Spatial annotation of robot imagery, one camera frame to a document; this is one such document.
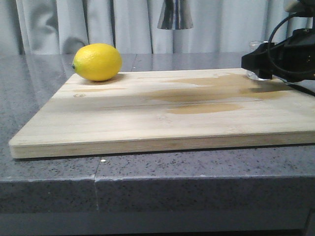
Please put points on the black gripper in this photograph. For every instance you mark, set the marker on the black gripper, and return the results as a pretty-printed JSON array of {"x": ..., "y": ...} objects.
[{"x": 295, "y": 56}]

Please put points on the steel double jigger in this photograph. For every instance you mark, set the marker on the steel double jigger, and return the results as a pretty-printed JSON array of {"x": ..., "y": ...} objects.
[{"x": 175, "y": 15}]

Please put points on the wooden cutting board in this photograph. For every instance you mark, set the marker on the wooden cutting board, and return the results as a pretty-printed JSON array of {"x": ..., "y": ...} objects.
[{"x": 166, "y": 110}]

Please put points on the yellow lemon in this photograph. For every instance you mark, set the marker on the yellow lemon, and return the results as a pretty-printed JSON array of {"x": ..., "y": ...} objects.
[{"x": 97, "y": 62}]

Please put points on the grey curtain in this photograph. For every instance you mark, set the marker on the grey curtain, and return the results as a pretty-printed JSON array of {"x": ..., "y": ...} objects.
[{"x": 48, "y": 27}]

